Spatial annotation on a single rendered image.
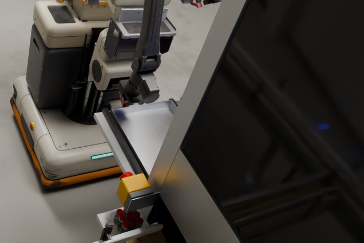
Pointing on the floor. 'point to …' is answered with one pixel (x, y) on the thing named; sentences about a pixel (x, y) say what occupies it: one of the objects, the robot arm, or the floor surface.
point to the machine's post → (202, 76)
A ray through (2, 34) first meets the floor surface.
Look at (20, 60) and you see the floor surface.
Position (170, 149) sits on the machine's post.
